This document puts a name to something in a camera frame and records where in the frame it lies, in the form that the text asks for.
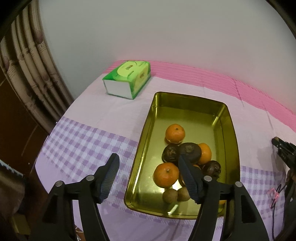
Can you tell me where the brown longan fruit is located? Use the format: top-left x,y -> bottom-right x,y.
163,188 -> 178,204
178,187 -> 191,202

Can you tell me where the green tissue pack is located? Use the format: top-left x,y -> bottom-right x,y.
102,60 -> 151,99

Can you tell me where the pink purple checked tablecloth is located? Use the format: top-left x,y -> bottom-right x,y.
36,61 -> 295,240

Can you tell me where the black cable with pink tie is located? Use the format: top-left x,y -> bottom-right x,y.
267,184 -> 287,240

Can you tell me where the partly hidden tangerine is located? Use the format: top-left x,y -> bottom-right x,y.
153,163 -> 180,188

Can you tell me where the gold metal tin tray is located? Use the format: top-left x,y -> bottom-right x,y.
124,92 -> 240,219

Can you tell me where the tangerine with stem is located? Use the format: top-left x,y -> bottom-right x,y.
165,123 -> 186,144

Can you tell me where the orange tangerine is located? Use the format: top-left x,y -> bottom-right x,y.
198,143 -> 212,166

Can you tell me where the dark mangosteen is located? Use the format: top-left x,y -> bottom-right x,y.
162,144 -> 179,165
179,143 -> 201,164

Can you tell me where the brown wooden door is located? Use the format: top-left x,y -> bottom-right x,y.
0,72 -> 48,175

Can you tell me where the small dark fruit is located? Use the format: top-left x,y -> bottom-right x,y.
202,160 -> 221,180

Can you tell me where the dark mangosteen in tray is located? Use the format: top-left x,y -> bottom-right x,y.
162,144 -> 179,165

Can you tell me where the beige patterned curtain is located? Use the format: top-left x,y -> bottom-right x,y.
1,1 -> 74,133

